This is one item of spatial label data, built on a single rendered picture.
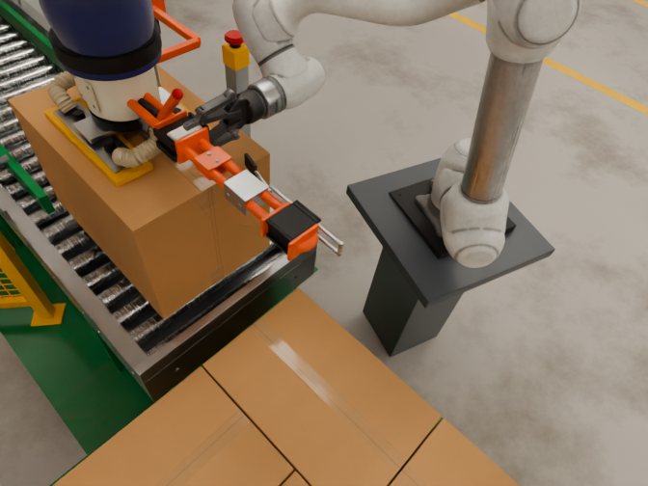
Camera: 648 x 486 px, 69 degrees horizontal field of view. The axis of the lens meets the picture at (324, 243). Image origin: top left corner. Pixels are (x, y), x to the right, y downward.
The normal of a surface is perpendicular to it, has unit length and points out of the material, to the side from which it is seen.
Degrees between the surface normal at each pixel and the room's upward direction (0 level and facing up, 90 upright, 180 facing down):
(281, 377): 0
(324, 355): 0
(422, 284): 0
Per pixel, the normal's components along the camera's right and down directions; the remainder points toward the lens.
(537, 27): -0.07, 0.69
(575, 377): 0.09, -0.61
